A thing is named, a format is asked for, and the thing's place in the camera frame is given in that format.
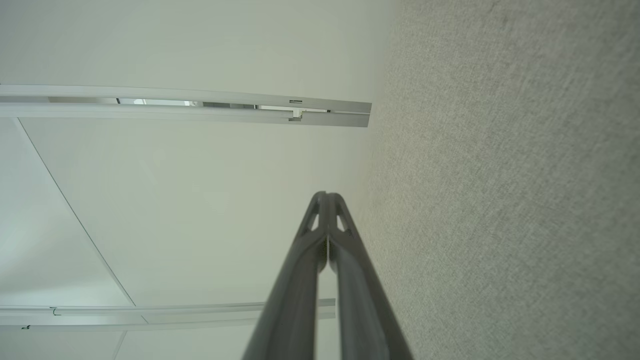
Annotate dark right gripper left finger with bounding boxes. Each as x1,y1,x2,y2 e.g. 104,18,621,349
242,191,329,360

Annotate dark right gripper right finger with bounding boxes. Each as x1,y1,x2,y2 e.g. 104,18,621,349
327,192,414,360

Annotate grey fabric sofa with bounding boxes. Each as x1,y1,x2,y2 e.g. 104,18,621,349
350,0,640,360

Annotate silver wall partition frame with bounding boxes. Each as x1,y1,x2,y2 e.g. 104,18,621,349
0,298,336,332

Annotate grey wall partition post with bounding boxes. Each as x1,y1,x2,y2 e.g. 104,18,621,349
0,84,373,128

